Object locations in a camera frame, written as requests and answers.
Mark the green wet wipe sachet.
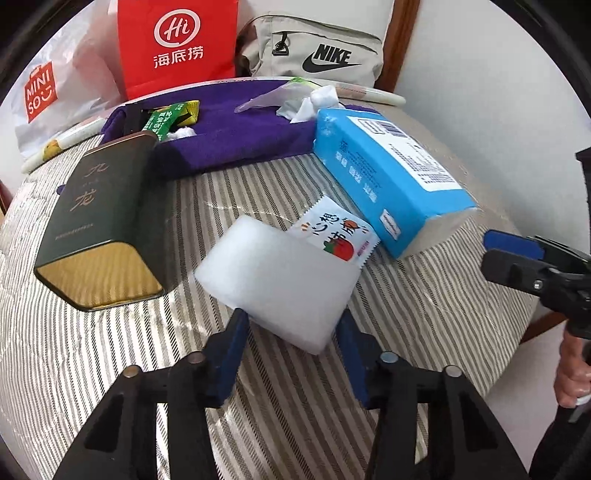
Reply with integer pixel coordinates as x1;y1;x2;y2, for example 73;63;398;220
142;103;185;141

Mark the yellow mesh pouch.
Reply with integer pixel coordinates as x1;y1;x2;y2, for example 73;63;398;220
138;99;202;130

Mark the person's right hand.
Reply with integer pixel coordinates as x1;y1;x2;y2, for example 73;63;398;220
554;330;590;408

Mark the striped mattress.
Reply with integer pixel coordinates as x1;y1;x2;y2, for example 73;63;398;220
1;109;536;479

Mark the white foam block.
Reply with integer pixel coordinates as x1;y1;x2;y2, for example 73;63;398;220
195;215;361;355

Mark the blue tissue pack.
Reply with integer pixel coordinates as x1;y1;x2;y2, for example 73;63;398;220
314;109;477;259

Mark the white persimmon wipe sachet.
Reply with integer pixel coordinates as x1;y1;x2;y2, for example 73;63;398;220
287;196;380;268

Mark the dark green tea box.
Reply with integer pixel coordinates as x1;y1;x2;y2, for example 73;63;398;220
34;131;170;312

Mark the white rolled mat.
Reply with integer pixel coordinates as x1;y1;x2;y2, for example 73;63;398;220
21;79;406;175

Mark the purple towel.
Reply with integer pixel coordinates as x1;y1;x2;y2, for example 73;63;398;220
101;80;317;180

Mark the white glove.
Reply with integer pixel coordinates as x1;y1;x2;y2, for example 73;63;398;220
276;85;345;124

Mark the beige Nike bag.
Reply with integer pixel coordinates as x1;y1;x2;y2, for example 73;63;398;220
236;15;384;87

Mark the white Miniso plastic bag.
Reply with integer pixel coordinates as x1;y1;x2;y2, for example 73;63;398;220
8;1;125;158

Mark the red paper bag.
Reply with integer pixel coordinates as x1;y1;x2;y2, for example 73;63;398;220
117;0;238;99

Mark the brown wooden door frame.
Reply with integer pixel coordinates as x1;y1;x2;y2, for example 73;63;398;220
375;0;421;92

